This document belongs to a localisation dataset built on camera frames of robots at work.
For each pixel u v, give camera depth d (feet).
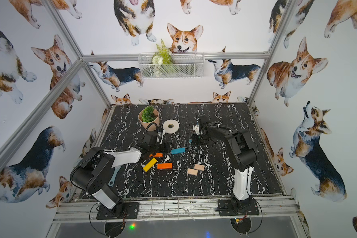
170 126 3.50
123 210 2.36
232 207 2.19
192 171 2.82
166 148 2.75
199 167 2.89
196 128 3.04
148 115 3.12
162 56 2.68
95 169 1.55
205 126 2.36
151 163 2.95
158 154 2.71
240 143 1.88
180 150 3.16
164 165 2.90
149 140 2.42
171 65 2.85
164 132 2.86
